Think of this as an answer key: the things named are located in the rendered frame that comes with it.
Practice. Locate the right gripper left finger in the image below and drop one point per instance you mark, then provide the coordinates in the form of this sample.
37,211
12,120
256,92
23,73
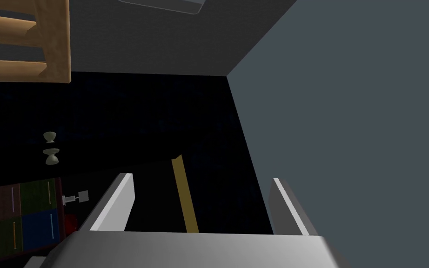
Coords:
116,208

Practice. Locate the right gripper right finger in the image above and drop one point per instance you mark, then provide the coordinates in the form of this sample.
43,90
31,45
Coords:
287,212

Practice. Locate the yellow upright bar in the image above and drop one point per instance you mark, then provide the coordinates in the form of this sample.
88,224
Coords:
184,195

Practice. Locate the pale hourglass-shaped vase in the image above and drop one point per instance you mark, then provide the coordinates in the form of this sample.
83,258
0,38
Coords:
50,136
52,156

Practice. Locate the dark cabinet with coloured drawers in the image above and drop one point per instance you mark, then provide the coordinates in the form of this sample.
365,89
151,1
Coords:
21,219

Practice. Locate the wooden ladder-back chair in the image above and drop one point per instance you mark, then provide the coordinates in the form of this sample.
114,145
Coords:
56,41

